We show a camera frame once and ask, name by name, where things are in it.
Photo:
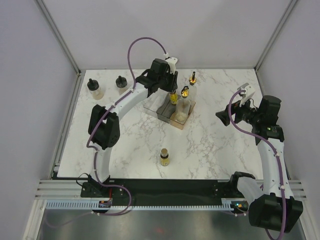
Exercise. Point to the aluminium rail left side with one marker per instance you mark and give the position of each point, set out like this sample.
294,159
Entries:
63,134

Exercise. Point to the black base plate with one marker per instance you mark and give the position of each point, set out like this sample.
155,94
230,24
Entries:
151,192

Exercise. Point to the small yellow label bottle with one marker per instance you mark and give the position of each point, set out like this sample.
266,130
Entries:
164,157
173,98

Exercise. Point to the smoky grey plastic bin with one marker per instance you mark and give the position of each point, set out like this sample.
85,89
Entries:
166,110

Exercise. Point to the aluminium frame post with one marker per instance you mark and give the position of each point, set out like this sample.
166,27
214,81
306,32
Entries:
57,34
275,34

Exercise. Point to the white slotted cable duct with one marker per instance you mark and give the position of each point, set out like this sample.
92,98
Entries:
99,205

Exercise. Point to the right aluminium frame post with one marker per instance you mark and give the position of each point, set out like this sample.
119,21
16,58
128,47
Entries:
275,34

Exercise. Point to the shaker jar black cap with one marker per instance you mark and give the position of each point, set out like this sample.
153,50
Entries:
121,84
95,89

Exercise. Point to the aluminium rail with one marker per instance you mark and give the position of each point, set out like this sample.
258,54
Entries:
70,190
63,134

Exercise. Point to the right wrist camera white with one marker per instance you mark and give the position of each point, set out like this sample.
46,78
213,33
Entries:
246,93

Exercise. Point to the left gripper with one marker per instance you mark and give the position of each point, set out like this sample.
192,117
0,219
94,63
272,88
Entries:
173,86

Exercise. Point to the aluminium front rail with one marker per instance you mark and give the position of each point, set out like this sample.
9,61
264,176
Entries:
70,190

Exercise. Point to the left aluminium frame post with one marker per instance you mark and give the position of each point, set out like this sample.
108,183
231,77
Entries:
57,34

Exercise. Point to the shaker jar black cap left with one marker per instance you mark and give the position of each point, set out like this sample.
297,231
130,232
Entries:
95,89

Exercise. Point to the shaker jar black cap right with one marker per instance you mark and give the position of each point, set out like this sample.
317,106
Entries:
121,84

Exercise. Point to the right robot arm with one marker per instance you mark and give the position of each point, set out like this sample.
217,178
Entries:
273,206

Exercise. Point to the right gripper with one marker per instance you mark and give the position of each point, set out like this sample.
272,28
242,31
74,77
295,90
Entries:
236,109

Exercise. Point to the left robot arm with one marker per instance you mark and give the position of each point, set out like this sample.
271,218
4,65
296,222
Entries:
104,124

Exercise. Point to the tall clear bottle gold pourer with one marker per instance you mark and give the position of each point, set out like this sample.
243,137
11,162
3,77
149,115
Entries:
183,105

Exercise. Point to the clear plastic bin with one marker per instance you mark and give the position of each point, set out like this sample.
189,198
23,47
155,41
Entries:
154,102

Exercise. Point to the tall bottle gold pourer brown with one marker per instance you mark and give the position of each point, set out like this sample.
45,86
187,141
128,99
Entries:
192,89

